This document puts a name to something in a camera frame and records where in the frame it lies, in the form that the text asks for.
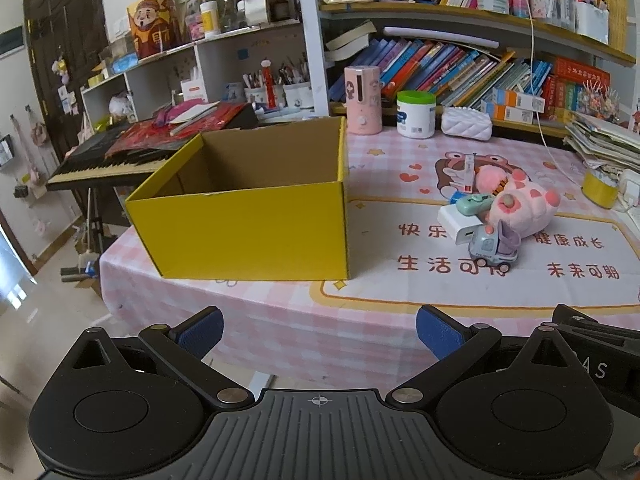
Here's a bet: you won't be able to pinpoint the pink checkered tablecloth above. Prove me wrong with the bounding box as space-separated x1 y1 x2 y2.
101 131 639 389

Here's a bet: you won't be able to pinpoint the yellow tape roll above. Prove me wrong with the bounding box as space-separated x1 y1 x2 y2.
582 169 618 209

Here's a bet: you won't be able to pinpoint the stack of papers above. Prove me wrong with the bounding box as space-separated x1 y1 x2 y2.
563 113 640 176

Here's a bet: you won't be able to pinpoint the white jar green lid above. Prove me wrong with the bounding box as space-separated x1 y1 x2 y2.
396 90 436 140

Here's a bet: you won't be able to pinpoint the white cubby shelf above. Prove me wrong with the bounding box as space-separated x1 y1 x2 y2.
81 20 306 124

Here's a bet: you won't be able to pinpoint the dark wooden door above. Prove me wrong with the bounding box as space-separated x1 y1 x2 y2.
23 0 107 159

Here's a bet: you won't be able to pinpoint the white organizer box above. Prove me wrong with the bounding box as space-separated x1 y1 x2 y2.
575 1 610 46

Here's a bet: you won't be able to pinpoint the white quilted purse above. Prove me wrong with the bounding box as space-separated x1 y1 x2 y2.
440 107 492 142

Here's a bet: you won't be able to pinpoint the white bookshelf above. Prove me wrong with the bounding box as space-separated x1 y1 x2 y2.
300 0 639 117

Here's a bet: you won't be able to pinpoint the fortune god paper bag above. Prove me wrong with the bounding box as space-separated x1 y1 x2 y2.
127 0 181 60

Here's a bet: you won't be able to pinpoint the pink cylindrical humidifier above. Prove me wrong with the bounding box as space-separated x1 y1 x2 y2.
345 66 383 136

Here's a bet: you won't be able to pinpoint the white charger block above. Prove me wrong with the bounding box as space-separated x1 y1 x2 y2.
437 205 483 245

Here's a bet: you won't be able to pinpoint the green toy camera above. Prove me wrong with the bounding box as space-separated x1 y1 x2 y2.
454 194 495 217

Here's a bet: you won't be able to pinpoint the blue small toy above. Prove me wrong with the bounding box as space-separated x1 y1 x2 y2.
449 191 468 205

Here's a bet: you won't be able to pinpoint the red papers pile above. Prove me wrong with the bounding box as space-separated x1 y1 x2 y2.
105 102 258 158

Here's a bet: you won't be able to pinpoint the black electronic keyboard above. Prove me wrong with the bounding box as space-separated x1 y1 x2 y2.
44 103 260 192

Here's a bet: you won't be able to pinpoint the white yellow bottle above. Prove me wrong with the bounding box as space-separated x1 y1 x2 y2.
200 0 221 39

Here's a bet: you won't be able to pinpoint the white charging cable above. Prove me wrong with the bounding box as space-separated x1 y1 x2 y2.
524 0 597 194

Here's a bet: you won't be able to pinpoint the yellow cardboard box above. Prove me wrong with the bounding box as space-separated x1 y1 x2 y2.
126 117 349 282

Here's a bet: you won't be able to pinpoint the white pen holder cups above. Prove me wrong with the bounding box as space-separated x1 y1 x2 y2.
245 82 314 110

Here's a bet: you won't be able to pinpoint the pink plush pig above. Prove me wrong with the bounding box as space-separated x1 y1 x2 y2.
475 165 561 238

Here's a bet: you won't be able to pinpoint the grey toy truck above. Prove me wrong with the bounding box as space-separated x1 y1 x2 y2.
469 221 521 273

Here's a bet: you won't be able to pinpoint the red box set books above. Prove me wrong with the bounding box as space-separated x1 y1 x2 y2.
542 56 611 119

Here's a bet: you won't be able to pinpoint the orange white box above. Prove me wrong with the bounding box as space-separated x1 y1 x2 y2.
492 88 546 113

